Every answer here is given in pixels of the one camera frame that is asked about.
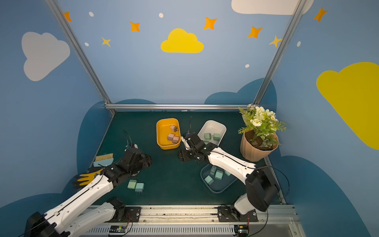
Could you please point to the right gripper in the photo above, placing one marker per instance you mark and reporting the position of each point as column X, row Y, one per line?
column 187, row 151

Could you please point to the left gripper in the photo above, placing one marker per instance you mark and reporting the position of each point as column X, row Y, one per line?
column 143, row 160

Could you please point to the pink plug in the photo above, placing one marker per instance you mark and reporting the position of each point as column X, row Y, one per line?
column 170, row 136
column 173, row 128
column 175, row 140

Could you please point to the blue plug pile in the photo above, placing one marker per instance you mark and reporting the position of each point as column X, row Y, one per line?
column 213, row 170
column 209, row 180

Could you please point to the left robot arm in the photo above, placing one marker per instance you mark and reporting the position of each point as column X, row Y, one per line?
column 68, row 219

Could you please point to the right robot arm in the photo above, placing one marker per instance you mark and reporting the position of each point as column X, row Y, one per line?
column 260, row 183

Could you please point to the white storage box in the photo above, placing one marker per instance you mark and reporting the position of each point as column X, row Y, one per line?
column 212, row 127

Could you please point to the yellow storage box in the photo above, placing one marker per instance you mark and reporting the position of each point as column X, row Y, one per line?
column 163, row 129

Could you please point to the clear blue storage box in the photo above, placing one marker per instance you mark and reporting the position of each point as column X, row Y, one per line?
column 219, row 185

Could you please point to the yellow work glove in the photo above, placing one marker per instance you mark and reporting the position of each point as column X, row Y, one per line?
column 81, row 180

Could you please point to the potted artificial plant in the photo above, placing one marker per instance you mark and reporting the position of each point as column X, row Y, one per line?
column 259, row 137

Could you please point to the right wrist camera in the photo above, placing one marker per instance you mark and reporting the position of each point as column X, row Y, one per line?
column 186, row 145

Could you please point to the brush with blue handle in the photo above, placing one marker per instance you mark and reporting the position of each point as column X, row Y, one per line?
column 103, row 160

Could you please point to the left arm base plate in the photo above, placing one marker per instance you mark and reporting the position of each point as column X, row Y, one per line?
column 129, row 213

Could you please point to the aluminium frame rail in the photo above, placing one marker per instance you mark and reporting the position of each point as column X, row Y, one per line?
column 175, row 106

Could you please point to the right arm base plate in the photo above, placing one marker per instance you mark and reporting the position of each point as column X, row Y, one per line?
column 230, row 214

